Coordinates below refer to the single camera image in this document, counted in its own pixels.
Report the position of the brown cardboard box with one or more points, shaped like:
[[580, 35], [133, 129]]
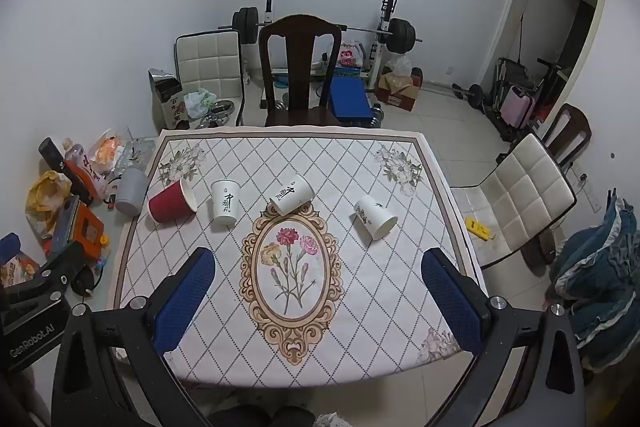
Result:
[[397, 92]]

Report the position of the red and white plastic bag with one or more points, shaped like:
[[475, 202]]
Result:
[[348, 55]]

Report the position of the black folding cart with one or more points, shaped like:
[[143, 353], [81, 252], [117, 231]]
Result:
[[545, 82]]

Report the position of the blue ruffled cloth pile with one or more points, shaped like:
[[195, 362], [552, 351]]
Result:
[[600, 267]]

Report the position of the pink suitcase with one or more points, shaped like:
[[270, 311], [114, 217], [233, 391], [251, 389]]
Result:
[[517, 107]]

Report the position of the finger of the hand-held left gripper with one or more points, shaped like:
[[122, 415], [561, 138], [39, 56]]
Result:
[[60, 267]]

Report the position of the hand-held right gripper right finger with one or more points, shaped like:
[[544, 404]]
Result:
[[451, 302]]

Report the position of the yellow plastic bag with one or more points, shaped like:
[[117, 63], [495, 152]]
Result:
[[45, 202]]

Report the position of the orange framed box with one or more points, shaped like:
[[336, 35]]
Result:
[[82, 227]]

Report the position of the orange snack bag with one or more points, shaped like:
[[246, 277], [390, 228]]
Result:
[[107, 152]]

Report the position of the clear plastic bag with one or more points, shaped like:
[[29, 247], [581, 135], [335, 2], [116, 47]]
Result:
[[135, 154]]

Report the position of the red ribbed paper cup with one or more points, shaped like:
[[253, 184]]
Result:
[[170, 203]]

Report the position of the yellow tool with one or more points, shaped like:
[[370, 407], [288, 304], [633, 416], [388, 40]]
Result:
[[478, 228]]

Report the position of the black barbell with plates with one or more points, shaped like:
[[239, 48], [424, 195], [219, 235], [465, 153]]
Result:
[[402, 36]]

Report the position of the metal bowls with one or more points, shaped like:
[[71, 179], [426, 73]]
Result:
[[222, 113]]

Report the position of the grey plastic cup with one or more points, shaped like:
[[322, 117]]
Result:
[[131, 191]]

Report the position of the door frame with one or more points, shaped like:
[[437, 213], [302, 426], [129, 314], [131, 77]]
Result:
[[515, 7]]

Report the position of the white padded chair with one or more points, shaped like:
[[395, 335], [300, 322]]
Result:
[[210, 57], [520, 187]]

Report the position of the floral diamond pattern tablecloth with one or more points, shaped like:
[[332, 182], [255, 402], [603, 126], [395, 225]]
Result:
[[320, 307]]

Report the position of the white paper cup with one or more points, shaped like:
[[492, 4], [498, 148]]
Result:
[[223, 203], [292, 195], [375, 217]]

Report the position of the long black and orange box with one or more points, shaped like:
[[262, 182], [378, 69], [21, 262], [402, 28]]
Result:
[[75, 172]]

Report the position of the blue bench pad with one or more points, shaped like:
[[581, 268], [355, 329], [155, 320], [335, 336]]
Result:
[[350, 99]]

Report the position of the printed snack box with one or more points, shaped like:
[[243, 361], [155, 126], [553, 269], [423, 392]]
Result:
[[17, 269]]

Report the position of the black printed paper bag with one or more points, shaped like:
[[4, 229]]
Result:
[[167, 104]]

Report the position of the dark wooden chair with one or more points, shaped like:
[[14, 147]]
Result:
[[570, 127], [298, 72]]

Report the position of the small black barbell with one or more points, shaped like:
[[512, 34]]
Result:
[[470, 94]]

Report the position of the white weight rack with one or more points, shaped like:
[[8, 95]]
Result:
[[384, 42]]

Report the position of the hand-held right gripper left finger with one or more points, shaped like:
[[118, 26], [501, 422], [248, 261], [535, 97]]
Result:
[[184, 302]]

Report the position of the pale green plastic bag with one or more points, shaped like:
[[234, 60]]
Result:
[[199, 103]]

